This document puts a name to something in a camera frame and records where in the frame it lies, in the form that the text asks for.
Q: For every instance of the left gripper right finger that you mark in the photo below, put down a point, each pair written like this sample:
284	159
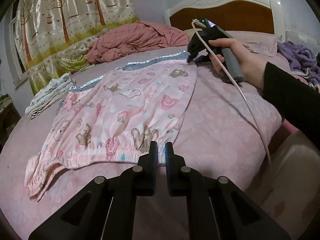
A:
182	180

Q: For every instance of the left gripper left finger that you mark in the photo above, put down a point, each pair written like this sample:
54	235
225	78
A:
147	176

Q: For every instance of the pink cartoon print pants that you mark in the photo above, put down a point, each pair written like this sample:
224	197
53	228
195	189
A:
115	121

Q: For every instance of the black sleeved right forearm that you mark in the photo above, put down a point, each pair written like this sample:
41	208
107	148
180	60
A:
294	100

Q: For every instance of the white and wood headboard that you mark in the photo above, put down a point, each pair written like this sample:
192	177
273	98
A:
264	16

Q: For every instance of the pink bed sheet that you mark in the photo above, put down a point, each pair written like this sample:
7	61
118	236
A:
216	138

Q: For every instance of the crumpled dark pink quilt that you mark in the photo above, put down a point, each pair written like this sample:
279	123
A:
134	38

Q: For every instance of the purple knitted blanket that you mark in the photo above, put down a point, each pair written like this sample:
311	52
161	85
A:
302	61

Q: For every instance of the folded white patterned clothes stack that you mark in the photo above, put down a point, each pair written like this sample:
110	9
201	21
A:
47	96

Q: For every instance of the tree print curtain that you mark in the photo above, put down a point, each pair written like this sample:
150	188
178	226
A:
53	37

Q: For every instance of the window frame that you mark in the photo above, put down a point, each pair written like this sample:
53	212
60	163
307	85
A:
20	76

